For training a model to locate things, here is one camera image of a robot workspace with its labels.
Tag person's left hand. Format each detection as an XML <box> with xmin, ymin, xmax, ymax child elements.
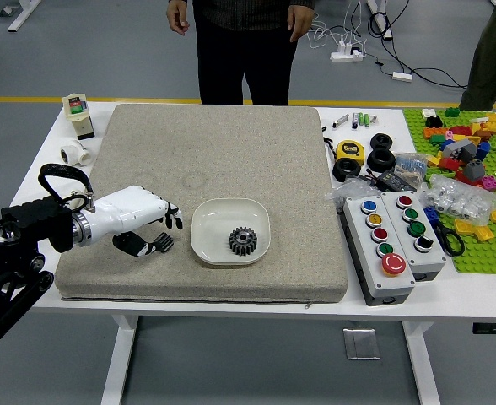
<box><xmin>287</xmin><ymin>2</ymin><xmax>316</xmax><ymax>43</ymax></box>

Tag person's right hand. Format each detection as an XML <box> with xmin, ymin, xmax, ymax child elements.
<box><xmin>166</xmin><ymin>0</ymin><xmax>191</xmax><ymax>36</ymax></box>

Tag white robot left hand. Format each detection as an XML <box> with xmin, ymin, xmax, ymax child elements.
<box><xmin>86</xmin><ymin>185</ymin><xmax>185</xmax><ymax>259</ymax></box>

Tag small black gear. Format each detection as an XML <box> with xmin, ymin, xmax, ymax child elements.
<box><xmin>153</xmin><ymin>233</ymin><xmax>175</xmax><ymax>254</ymax></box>

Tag big black gear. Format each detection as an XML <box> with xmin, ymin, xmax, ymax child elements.
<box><xmin>229</xmin><ymin>226</ymin><xmax>260</xmax><ymax>257</ymax></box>

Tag grey five-button control box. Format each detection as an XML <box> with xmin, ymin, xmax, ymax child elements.
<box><xmin>342</xmin><ymin>195</ymin><xmax>417</xmax><ymax>307</ymax></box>

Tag grey four-button control box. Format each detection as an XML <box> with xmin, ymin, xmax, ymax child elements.
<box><xmin>380</xmin><ymin>190</ymin><xmax>448</xmax><ymax>282</ymax></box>

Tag white power strip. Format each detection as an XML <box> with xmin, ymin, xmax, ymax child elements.
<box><xmin>330</xmin><ymin>40</ymin><xmax>366</xmax><ymax>63</ymax></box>

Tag white pipe tee fitting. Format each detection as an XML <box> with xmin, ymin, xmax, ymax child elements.
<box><xmin>59</xmin><ymin>140</ymin><xmax>94</xmax><ymax>169</ymax></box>

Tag white background table leg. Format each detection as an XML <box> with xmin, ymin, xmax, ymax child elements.
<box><xmin>6</xmin><ymin>0</ymin><xmax>42</xmax><ymax>33</ymax></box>
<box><xmin>365</xmin><ymin>0</ymin><xmax>395</xmax><ymax>42</ymax></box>

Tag white square dish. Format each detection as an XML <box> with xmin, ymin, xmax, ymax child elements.
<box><xmin>189</xmin><ymin>197</ymin><xmax>271</xmax><ymax>267</ymax></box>

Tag grey-brown cushion mat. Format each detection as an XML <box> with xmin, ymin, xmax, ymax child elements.
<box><xmin>53</xmin><ymin>103</ymin><xmax>349</xmax><ymax>304</ymax></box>

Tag yellow tape measure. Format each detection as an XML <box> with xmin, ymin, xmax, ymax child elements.
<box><xmin>335</xmin><ymin>139</ymin><xmax>366</xmax><ymax>166</ymax></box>

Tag black rubber tyre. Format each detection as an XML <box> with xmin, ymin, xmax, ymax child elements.
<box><xmin>332</xmin><ymin>157</ymin><xmax>362</xmax><ymax>183</ymax></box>
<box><xmin>366</xmin><ymin>148</ymin><xmax>396</xmax><ymax>172</ymax></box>
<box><xmin>369</xmin><ymin>132</ymin><xmax>393</xmax><ymax>151</ymax></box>

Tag clear plastic bag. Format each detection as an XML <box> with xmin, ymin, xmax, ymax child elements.
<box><xmin>323</xmin><ymin>176</ymin><xmax>384</xmax><ymax>212</ymax></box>

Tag bag of blue resistors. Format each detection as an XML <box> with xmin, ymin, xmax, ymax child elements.
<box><xmin>393</xmin><ymin>152</ymin><xmax>429</xmax><ymax>186</ymax></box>

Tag black power adapter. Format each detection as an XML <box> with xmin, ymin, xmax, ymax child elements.
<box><xmin>374</xmin><ymin>169</ymin><xmax>422</xmax><ymax>193</ymax></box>

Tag person in olive trousers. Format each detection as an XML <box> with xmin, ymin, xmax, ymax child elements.
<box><xmin>458</xmin><ymin>0</ymin><xmax>496</xmax><ymax>111</ymax></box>

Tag grey wedge building brick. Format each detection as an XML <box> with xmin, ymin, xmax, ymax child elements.
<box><xmin>450</xmin><ymin>138</ymin><xmax>477</xmax><ymax>164</ymax></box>

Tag grey sloped building brick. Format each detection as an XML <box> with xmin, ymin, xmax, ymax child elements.
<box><xmin>461</xmin><ymin>159</ymin><xmax>485</xmax><ymax>183</ymax></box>

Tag dark blue building brick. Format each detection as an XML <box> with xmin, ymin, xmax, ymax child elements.
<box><xmin>423</xmin><ymin>206</ymin><xmax>443</xmax><ymax>227</ymax></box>

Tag bag of white parts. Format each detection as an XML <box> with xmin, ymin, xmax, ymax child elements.
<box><xmin>418</xmin><ymin>175</ymin><xmax>496</xmax><ymax>229</ymax></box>

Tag black scissors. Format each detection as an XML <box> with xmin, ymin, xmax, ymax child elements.
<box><xmin>434</xmin><ymin>222</ymin><xmax>466</xmax><ymax>257</ymax></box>

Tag metal floor plate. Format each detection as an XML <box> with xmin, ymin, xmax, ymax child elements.
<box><xmin>342</xmin><ymin>327</ymin><xmax>381</xmax><ymax>360</ymax></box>

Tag green building baseplate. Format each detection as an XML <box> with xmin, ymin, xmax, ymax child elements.
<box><xmin>402</xmin><ymin>107</ymin><xmax>496</xmax><ymax>275</ymax></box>

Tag white floor cable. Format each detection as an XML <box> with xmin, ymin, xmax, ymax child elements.
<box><xmin>305</xmin><ymin>0</ymin><xmax>369</xmax><ymax>51</ymax></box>

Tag black floor cable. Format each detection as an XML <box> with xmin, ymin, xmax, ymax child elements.
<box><xmin>368</xmin><ymin>0</ymin><xmax>479</xmax><ymax>90</ymax></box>

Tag cream switch box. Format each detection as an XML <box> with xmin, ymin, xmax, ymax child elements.
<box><xmin>61</xmin><ymin>92</ymin><xmax>96</xmax><ymax>141</ymax></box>

